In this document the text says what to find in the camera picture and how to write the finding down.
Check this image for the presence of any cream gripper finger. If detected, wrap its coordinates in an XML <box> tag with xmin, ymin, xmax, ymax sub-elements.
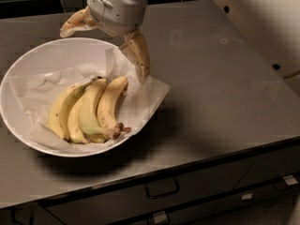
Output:
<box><xmin>119</xmin><ymin>30</ymin><xmax>150</xmax><ymax>83</ymax></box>
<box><xmin>60</xmin><ymin>7</ymin><xmax>98</xmax><ymax>38</ymax></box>

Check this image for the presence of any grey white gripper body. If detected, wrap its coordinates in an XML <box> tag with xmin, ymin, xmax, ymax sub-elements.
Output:
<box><xmin>87</xmin><ymin>0</ymin><xmax>147</xmax><ymax>37</ymax></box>

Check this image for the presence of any yellow banana bunch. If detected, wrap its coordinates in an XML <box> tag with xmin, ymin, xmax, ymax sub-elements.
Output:
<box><xmin>48</xmin><ymin>77</ymin><xmax>131</xmax><ymax>143</ymax></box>

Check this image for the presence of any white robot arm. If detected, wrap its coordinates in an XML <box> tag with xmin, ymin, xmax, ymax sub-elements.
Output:
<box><xmin>60</xmin><ymin>0</ymin><xmax>300</xmax><ymax>81</ymax></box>

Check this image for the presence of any large white bowl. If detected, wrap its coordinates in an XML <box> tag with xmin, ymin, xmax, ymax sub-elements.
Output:
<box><xmin>0</xmin><ymin>37</ymin><xmax>148</xmax><ymax>158</ymax></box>

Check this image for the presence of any white paper liner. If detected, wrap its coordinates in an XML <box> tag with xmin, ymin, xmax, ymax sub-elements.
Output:
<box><xmin>8</xmin><ymin>47</ymin><xmax>172</xmax><ymax>152</ymax></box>

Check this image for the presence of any dark upper drawer front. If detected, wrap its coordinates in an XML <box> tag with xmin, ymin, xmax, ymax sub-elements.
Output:
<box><xmin>48</xmin><ymin>158</ymin><xmax>254</xmax><ymax>225</ymax></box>

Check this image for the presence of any dark right drawer front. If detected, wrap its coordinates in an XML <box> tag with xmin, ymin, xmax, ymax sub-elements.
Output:
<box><xmin>236</xmin><ymin>145</ymin><xmax>300</xmax><ymax>188</ymax></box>

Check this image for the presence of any black drawer handle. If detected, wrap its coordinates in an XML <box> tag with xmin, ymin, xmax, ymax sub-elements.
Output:
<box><xmin>145</xmin><ymin>178</ymin><xmax>180</xmax><ymax>199</ymax></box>

